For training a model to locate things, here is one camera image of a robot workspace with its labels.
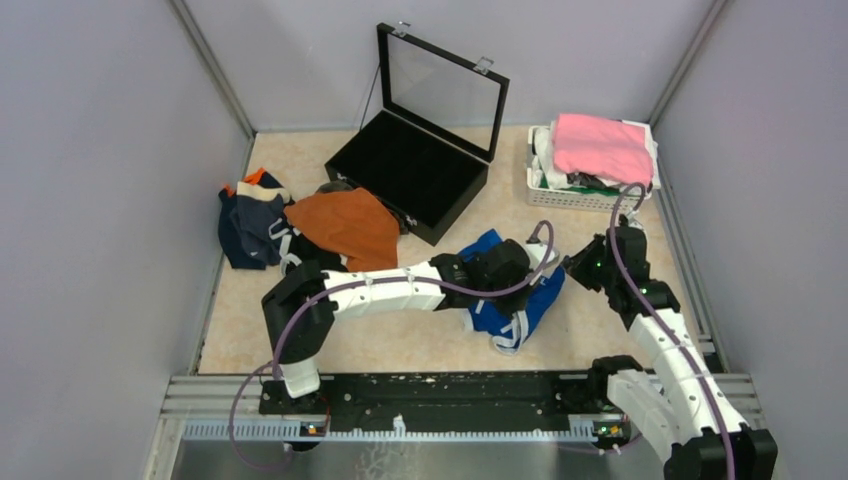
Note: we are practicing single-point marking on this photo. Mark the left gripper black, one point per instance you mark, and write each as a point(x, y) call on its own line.
point(518, 302)

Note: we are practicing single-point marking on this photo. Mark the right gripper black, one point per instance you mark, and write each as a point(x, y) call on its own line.
point(576, 265)

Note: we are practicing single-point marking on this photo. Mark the royal blue underwear white trim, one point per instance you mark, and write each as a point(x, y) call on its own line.
point(543, 305)

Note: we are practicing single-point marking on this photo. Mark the black display case glass lid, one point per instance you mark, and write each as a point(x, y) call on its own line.
point(426, 153)

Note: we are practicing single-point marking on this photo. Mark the orange underwear cream waistband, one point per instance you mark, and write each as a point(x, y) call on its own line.
point(352, 223)

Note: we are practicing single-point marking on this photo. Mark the olive grey underwear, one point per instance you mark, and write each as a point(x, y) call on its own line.
point(334, 187)

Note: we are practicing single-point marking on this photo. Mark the black underwear white trim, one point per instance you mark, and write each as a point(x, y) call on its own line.
point(294, 248)

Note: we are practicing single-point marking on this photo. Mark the dark blue underwear cream waistband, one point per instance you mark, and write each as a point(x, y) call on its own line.
point(259, 220)

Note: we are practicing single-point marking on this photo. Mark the navy underwear orange waistband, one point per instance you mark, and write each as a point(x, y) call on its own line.
point(227, 233)

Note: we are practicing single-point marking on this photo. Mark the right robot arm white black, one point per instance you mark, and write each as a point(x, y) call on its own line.
point(679, 408)

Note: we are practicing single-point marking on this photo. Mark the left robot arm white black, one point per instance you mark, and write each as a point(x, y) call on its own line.
point(301, 309)

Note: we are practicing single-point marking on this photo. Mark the white plastic basket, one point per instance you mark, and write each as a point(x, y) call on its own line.
point(575, 200)

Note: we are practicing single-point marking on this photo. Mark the white cloths in basket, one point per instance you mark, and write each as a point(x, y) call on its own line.
point(547, 176)

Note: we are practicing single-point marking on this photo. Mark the pink folded cloth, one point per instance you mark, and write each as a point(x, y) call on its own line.
point(614, 150)

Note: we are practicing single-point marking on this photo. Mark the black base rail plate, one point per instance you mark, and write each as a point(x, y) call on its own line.
point(555, 402)

